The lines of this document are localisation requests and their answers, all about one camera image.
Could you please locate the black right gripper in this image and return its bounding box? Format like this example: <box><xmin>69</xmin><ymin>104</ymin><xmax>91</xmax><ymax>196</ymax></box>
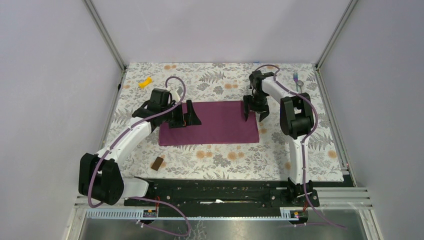
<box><xmin>242</xmin><ymin>91</ymin><xmax>270</xmax><ymax>122</ymax></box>

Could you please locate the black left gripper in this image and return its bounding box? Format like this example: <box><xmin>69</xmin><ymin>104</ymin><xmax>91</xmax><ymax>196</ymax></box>
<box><xmin>160</xmin><ymin>99</ymin><xmax>201</xmax><ymax>128</ymax></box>

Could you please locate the purple cloth napkin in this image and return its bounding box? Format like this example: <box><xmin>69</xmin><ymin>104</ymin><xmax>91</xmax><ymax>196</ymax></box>
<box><xmin>158</xmin><ymin>101</ymin><xmax>260</xmax><ymax>146</ymax></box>

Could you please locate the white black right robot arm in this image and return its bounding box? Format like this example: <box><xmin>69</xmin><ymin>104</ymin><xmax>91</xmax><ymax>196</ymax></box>
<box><xmin>243</xmin><ymin>70</ymin><xmax>316</xmax><ymax>206</ymax></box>

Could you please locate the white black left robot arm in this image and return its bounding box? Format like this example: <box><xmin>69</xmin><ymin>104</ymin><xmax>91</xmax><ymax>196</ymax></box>
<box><xmin>78</xmin><ymin>88</ymin><xmax>202</xmax><ymax>208</ymax></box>

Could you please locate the silver spoon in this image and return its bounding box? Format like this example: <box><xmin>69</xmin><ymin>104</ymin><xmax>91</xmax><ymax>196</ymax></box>
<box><xmin>296</xmin><ymin>80</ymin><xmax>304</xmax><ymax>93</ymax></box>

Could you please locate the iridescent fork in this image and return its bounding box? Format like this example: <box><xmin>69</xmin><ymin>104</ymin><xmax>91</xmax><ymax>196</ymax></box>
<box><xmin>293</xmin><ymin>71</ymin><xmax>301</xmax><ymax>93</ymax></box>

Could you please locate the brown rectangular block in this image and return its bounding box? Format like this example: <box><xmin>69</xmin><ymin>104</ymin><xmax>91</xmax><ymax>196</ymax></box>
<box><xmin>150</xmin><ymin>156</ymin><xmax>164</xmax><ymax>171</ymax></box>

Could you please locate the floral patterned table mat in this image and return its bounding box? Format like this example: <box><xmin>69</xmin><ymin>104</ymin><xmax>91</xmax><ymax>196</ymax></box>
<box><xmin>98</xmin><ymin>63</ymin><xmax>343</xmax><ymax>184</ymax></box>

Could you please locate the yellow plastic block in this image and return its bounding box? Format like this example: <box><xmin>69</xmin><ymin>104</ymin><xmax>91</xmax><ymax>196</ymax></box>
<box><xmin>138</xmin><ymin>76</ymin><xmax>153</xmax><ymax>89</ymax></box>

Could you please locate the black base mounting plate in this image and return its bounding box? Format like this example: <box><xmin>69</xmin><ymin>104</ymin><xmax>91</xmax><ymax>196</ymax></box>
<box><xmin>123</xmin><ymin>178</ymin><xmax>320</xmax><ymax>215</ymax></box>

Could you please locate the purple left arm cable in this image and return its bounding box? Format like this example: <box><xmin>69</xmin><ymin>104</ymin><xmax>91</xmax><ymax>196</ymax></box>
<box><xmin>87</xmin><ymin>76</ymin><xmax>193</xmax><ymax>238</ymax></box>

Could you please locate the slotted grey cable duct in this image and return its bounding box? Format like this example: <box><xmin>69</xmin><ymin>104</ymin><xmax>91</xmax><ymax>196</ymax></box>
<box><xmin>85</xmin><ymin>208</ymin><xmax>300</xmax><ymax>222</ymax></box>

